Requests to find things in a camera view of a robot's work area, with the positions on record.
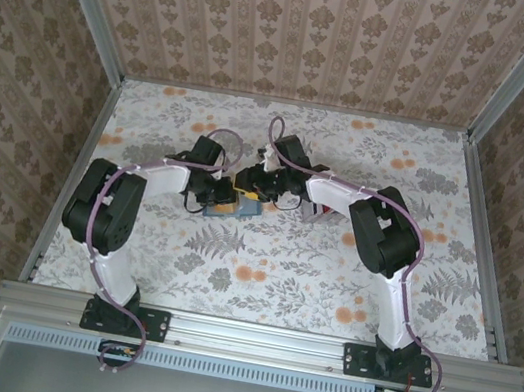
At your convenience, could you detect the thin black left camera cable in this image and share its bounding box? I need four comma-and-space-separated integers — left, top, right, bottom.
180, 186, 213, 217

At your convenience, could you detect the blue card holder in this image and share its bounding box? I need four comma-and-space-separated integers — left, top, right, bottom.
200, 189, 266, 228

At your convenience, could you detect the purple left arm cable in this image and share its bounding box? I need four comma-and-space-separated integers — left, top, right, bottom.
64, 106, 249, 391

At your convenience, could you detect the thin black camera cable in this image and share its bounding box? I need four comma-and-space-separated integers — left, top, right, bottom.
180, 186, 213, 217
267, 191, 306, 217

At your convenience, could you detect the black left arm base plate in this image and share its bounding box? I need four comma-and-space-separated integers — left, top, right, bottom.
78, 295, 174, 345

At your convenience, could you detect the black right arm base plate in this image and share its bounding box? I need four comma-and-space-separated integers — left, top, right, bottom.
339, 341, 439, 391

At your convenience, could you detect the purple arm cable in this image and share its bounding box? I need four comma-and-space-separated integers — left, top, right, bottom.
220, 114, 484, 392
64, 106, 249, 391

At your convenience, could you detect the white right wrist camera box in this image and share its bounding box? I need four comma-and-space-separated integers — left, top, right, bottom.
253, 144, 280, 175

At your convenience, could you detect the thin black right camera cable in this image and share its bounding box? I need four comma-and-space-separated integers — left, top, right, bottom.
267, 191, 306, 217

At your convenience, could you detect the aluminium side rail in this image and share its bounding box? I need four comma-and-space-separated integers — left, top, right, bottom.
427, 134, 524, 366
17, 66, 126, 293

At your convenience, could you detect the clear acrylic card stand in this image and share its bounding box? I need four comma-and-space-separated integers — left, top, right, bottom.
300, 197, 339, 229

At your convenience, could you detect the aluminium frame cross rail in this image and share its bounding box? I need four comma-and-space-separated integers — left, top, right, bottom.
0, 275, 524, 392

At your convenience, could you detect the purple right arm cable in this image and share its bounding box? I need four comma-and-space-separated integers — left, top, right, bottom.
220, 114, 484, 392

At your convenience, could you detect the grey slotted cable duct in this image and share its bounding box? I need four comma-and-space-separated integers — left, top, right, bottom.
4, 318, 380, 392

